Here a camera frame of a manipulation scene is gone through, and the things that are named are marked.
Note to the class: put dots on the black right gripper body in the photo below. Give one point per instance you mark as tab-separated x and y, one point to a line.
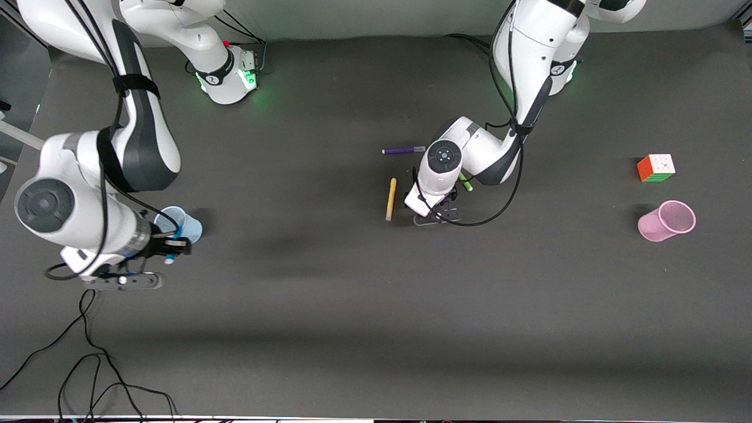
157	245

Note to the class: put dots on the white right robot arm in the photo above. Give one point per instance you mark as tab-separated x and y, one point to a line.
141	141

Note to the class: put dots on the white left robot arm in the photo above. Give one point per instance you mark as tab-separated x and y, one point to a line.
529	53

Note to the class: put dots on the translucent blue plastic cup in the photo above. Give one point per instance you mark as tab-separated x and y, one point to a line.
191	226

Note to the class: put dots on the green marker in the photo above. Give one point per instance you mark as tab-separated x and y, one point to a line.
467	183

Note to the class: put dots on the yellow marker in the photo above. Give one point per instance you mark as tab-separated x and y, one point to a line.
391	200

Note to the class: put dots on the purple marker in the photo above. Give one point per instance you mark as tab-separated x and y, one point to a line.
402	150

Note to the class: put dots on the translucent pink plastic cup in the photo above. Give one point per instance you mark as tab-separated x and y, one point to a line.
658	226

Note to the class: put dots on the multicolour puzzle cube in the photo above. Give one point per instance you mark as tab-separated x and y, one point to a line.
657	167

